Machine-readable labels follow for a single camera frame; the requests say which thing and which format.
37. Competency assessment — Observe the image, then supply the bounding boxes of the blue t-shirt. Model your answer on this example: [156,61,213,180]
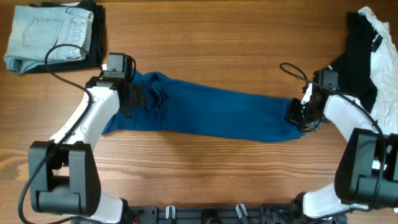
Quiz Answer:
[103,72,303,142]

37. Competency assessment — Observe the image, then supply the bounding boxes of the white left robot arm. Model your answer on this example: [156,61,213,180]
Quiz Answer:
[21,53,139,223]

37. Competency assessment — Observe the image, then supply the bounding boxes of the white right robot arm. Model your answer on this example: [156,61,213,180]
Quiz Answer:
[285,69,397,223]

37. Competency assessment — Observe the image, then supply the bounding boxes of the folded black garment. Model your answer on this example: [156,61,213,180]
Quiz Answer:
[26,0,106,75]

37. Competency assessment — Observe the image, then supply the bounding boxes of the black t-shirt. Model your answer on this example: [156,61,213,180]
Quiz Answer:
[330,12,377,112]

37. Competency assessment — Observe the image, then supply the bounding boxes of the white garment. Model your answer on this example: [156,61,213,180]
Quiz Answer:
[358,6,397,134]

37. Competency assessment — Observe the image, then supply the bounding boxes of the folded light blue jeans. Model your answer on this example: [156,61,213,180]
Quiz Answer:
[4,6,94,74]

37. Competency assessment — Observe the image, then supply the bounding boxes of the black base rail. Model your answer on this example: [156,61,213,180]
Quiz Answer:
[70,202,348,224]

